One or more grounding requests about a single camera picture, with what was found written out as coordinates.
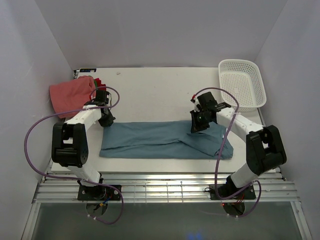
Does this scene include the blue label sticker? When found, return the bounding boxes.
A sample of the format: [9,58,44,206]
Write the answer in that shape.
[79,68,97,73]

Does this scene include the white perforated plastic basket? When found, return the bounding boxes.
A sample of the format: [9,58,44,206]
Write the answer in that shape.
[218,59,267,112]

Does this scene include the aluminium table front rail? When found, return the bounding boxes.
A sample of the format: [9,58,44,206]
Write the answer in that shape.
[33,171,300,204]

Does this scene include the blue t shirt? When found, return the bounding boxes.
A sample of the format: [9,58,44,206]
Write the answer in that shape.
[99,120,234,160]

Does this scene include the pink folded t shirt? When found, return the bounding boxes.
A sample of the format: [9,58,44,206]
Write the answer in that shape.
[49,76,96,119]

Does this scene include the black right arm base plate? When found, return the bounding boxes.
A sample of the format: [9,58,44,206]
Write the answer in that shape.
[204,184,256,200]

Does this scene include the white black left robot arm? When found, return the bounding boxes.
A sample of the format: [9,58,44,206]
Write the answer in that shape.
[51,89,116,200]

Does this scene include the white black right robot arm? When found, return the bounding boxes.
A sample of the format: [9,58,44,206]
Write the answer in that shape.
[190,92,287,200]

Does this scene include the dark red folded t shirt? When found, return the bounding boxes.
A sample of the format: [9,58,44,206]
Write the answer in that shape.
[95,78,107,91]

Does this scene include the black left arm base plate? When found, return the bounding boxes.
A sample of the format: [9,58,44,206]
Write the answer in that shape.
[77,185,122,202]

